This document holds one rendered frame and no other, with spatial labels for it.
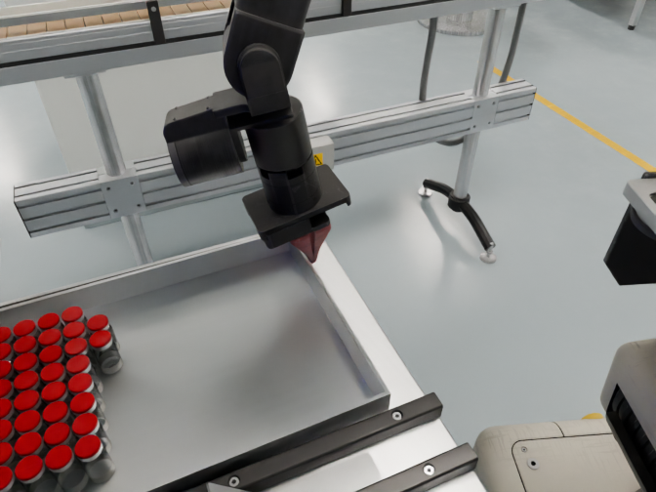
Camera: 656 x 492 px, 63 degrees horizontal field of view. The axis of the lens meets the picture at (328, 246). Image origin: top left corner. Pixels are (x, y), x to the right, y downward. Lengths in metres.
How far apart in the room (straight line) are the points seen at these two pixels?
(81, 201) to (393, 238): 1.11
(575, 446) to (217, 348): 0.90
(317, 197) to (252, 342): 0.17
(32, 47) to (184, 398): 0.94
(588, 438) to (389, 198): 1.30
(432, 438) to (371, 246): 1.54
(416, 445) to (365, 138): 1.25
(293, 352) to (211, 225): 1.61
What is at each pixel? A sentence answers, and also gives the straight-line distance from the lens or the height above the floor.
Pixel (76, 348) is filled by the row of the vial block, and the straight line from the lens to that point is 0.58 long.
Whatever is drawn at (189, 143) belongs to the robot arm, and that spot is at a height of 1.10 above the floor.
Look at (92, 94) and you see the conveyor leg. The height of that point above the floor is 0.78.
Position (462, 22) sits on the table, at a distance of 4.14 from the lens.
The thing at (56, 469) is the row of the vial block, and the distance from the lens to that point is 0.51.
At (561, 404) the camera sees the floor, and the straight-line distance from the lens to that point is 1.72.
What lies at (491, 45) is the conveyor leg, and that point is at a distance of 1.81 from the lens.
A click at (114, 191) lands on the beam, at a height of 0.51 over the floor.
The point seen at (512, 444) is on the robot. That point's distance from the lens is 1.27.
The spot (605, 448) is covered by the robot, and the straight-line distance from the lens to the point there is 1.34.
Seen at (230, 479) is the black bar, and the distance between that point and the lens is 0.50.
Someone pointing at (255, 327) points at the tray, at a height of 0.88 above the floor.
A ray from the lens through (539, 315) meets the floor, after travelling 1.91.
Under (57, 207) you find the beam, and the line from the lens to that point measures 1.54.
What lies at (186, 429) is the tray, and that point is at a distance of 0.55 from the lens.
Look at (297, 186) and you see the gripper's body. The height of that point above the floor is 1.04.
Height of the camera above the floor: 1.34
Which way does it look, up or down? 42 degrees down
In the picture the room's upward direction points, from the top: straight up
